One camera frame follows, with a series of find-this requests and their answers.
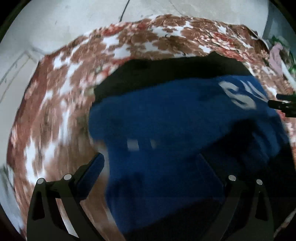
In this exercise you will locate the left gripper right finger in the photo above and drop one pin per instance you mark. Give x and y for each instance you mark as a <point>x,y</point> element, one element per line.
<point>246,213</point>

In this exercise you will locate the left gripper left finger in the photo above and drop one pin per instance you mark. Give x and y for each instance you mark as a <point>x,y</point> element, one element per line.
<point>44,219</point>

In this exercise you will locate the blue black hooded jacket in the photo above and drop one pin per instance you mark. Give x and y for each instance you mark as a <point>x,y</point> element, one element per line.
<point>156,118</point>

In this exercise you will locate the pink cloth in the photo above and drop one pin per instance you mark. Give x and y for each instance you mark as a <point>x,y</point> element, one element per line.
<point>274,59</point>

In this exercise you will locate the floral brown bed blanket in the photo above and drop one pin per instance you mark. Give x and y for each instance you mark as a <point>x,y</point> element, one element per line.
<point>49,135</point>

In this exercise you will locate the white headboard panel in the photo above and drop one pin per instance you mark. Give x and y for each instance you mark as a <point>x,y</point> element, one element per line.
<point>24,67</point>

